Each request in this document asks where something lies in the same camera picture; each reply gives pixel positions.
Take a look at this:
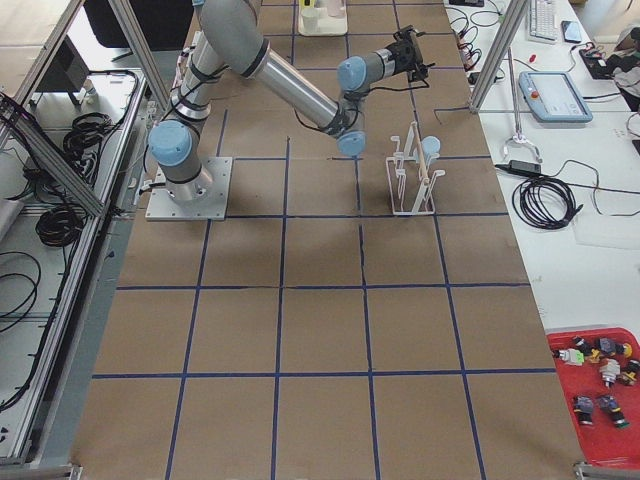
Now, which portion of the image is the white wire cup rack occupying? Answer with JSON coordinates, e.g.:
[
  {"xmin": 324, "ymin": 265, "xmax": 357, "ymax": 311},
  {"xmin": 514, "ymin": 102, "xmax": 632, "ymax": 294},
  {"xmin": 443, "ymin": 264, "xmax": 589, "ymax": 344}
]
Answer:
[{"xmin": 385, "ymin": 121, "xmax": 446, "ymax": 216}]

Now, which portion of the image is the black smartphone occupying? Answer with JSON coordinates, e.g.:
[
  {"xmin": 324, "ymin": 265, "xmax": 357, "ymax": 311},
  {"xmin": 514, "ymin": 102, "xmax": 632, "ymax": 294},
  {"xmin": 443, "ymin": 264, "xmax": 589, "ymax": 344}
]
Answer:
[{"xmin": 561, "ymin": 20, "xmax": 582, "ymax": 44}]

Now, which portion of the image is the white keyboard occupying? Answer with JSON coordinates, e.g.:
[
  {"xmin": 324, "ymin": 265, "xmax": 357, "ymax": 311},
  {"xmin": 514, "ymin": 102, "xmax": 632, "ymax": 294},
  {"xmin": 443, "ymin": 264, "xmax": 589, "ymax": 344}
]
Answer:
[{"xmin": 526, "ymin": 0, "xmax": 559, "ymax": 44}]

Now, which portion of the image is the black power adapter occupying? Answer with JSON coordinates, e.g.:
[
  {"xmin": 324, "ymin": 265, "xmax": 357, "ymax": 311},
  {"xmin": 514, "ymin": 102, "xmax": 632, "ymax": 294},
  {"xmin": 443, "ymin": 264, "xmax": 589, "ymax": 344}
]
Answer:
[{"xmin": 495, "ymin": 160, "xmax": 542, "ymax": 177}]

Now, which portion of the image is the aluminium frame post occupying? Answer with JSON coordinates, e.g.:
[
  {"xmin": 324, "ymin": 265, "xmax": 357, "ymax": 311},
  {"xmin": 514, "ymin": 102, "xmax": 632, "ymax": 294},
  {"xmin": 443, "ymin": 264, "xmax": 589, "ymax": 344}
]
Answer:
[{"xmin": 469, "ymin": 0, "xmax": 528, "ymax": 113}]

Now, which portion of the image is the grey metal ring clamp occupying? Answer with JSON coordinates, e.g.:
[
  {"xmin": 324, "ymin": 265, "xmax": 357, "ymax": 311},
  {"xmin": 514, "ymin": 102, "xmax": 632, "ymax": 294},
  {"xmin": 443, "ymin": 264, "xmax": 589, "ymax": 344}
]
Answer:
[{"xmin": 502, "ymin": 133, "xmax": 543, "ymax": 164}]

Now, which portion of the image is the light blue ikea cup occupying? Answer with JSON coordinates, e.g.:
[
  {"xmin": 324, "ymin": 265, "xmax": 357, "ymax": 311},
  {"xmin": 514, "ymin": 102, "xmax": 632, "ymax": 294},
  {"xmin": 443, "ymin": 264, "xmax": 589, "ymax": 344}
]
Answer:
[{"xmin": 420, "ymin": 136, "xmax": 441, "ymax": 165}]

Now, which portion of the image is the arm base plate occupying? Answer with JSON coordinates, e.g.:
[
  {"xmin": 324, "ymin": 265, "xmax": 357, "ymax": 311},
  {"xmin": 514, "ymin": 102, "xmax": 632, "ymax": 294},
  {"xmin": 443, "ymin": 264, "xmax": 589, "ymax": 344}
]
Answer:
[{"xmin": 146, "ymin": 155, "xmax": 233, "ymax": 221}]

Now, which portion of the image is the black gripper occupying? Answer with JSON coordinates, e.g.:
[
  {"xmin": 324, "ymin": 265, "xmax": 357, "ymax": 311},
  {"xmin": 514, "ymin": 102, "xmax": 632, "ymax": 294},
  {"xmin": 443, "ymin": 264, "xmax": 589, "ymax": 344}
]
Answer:
[{"xmin": 389, "ymin": 25, "xmax": 434, "ymax": 84}]

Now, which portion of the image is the coiled black cable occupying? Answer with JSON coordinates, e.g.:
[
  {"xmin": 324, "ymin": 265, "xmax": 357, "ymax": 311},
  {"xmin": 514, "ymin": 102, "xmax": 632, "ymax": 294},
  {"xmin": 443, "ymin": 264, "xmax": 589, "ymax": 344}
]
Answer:
[{"xmin": 517, "ymin": 177, "xmax": 584, "ymax": 231}]

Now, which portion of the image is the cream plastic tray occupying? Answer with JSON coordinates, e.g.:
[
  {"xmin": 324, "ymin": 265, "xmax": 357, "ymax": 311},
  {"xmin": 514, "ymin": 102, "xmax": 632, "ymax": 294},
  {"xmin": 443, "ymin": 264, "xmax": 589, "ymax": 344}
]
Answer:
[{"xmin": 298, "ymin": 0, "xmax": 348, "ymax": 37}]

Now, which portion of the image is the white ikea cup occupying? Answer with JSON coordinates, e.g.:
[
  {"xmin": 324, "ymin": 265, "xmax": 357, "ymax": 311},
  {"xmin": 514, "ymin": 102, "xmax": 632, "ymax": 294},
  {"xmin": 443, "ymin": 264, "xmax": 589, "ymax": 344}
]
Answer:
[{"xmin": 301, "ymin": 8, "xmax": 320, "ymax": 35}]

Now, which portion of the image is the red parts tray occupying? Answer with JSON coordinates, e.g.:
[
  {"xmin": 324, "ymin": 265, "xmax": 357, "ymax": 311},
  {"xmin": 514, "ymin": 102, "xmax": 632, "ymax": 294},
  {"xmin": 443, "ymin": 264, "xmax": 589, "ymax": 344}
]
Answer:
[{"xmin": 547, "ymin": 327, "xmax": 639, "ymax": 470}]

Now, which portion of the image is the person in white shirt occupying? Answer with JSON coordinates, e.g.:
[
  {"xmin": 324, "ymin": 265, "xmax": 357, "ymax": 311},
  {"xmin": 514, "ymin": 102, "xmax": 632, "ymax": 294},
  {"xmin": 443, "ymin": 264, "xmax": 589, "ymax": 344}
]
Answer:
[{"xmin": 605, "ymin": 26, "xmax": 639, "ymax": 111}]

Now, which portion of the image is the blue teach pendant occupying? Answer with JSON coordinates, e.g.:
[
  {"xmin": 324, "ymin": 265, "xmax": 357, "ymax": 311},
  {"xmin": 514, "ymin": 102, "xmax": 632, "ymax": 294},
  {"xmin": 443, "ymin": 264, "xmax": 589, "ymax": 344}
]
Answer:
[{"xmin": 518, "ymin": 72, "xmax": 593, "ymax": 124}]

